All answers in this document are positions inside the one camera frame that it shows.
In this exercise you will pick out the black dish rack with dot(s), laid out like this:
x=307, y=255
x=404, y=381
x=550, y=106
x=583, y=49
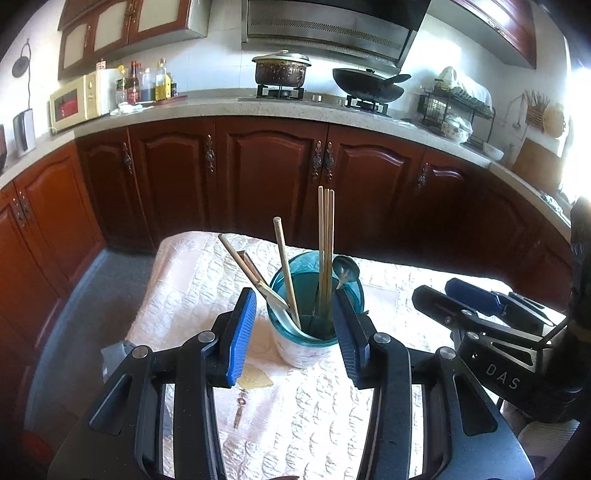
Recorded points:
x=436, y=104

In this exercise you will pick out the metal spoon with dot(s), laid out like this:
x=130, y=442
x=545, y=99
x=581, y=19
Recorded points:
x=346, y=269

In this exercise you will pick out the metal cooking pot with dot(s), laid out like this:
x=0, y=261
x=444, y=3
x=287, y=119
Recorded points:
x=282, y=69

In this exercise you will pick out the black wok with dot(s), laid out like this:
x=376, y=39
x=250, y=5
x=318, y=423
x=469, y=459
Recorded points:
x=369, y=86

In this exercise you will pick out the dark sauce bottle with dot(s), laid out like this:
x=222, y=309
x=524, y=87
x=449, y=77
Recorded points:
x=132, y=84

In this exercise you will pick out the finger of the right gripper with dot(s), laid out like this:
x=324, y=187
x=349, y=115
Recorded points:
x=457, y=316
x=513, y=309

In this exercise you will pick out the white quilted table cloth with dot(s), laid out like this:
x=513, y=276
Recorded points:
x=278, y=420

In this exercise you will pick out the range hood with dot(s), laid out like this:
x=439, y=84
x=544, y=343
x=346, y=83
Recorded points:
x=378, y=34

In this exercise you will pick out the wooden upper cabinet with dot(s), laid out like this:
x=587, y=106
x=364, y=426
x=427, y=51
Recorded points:
x=108, y=30

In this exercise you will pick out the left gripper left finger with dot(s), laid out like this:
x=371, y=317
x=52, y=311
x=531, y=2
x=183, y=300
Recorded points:
x=120, y=436

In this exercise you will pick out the white floral utensil cup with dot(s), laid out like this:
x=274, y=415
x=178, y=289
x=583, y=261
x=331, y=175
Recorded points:
x=316, y=340

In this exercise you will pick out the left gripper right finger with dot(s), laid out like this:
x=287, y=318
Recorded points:
x=465, y=435

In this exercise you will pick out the white bowl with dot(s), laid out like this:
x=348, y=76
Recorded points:
x=492, y=152

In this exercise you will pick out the single wooden chopstick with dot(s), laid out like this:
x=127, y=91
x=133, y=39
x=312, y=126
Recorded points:
x=291, y=296

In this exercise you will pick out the gas stove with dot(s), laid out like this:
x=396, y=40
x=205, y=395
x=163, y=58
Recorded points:
x=267, y=92

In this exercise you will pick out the wall chopstick holder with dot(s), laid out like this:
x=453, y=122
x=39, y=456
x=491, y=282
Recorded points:
x=536, y=103

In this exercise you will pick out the wooden cutting board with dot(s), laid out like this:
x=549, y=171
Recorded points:
x=538, y=166

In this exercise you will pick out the beige microwave oven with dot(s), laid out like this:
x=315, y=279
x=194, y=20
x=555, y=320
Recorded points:
x=86, y=98

